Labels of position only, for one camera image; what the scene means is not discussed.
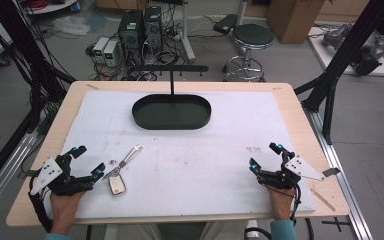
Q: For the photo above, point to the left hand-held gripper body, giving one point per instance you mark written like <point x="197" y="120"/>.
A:
<point x="48" y="173"/>

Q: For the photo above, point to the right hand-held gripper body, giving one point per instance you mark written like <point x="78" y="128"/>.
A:
<point x="301" y="168"/>

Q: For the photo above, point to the black key stand with tray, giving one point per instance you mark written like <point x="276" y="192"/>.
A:
<point x="171" y="113"/>

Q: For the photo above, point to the person's left hand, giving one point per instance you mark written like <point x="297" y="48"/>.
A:
<point x="63" y="208"/>

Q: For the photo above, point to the person's right hand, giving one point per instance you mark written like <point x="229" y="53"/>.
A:
<point x="281" y="203"/>

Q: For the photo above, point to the small black flat clip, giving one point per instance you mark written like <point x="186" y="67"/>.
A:
<point x="331" y="172"/>

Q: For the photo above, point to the thin metal strip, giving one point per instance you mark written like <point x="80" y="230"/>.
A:
<point x="323" y="200"/>

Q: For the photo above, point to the white foam mat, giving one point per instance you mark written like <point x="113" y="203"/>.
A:
<point x="186" y="173"/>

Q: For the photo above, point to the person's legs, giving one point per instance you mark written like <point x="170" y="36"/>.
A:
<point x="213" y="231"/>

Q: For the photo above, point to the white floor board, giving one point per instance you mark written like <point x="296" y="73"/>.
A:
<point x="326" y="56"/>

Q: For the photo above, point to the white power supply unit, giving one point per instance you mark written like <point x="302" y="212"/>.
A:
<point x="111" y="53"/>
<point x="100" y="48"/>

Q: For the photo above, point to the black round stool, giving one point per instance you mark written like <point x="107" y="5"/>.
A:
<point x="251" y="36"/>

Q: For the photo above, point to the clear plastic bag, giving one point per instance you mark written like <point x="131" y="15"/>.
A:
<point x="70" y="25"/>

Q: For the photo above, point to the brown cardboard box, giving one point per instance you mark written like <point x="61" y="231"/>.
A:
<point x="293" y="20"/>

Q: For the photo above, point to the grey robot device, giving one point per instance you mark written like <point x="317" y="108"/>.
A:
<point x="366" y="53"/>

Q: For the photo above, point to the black computer tower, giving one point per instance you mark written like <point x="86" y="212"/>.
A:
<point x="130" y="33"/>
<point x="152" y="28"/>

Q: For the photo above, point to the white metal stand leg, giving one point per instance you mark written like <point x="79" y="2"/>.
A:
<point x="186" y="36"/>

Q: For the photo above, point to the white round table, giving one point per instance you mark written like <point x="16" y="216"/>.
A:
<point x="51" y="6"/>

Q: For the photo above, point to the aluminium rail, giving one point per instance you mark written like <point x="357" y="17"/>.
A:
<point x="10" y="166"/>
<point x="340" y="180"/>

